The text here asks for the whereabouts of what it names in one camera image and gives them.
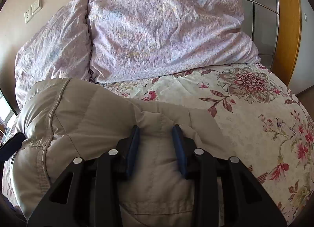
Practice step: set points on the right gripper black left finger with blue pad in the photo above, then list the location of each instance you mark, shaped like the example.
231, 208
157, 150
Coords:
87, 191

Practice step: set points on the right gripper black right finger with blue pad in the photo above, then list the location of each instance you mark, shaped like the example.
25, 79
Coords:
226, 193

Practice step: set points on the beige puffer jacket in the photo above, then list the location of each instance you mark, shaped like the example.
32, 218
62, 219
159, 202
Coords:
103, 123

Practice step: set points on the floral bed sheet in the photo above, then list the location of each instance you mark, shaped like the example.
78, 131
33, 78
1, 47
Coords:
240, 109

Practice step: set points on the left lilac pillow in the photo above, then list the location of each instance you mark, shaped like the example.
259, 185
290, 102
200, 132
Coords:
60, 49

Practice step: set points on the lilac pillow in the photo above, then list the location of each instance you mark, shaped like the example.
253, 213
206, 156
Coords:
60, 49
138, 39

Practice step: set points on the right lilac pillow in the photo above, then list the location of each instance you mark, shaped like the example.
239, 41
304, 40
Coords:
138, 39

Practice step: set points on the wooden headboard with grey panels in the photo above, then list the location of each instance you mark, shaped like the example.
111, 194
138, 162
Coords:
275, 26

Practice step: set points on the white wall socket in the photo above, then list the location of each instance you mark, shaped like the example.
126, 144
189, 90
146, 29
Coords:
28, 15

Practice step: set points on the white wall switch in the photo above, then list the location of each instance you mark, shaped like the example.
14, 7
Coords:
36, 7

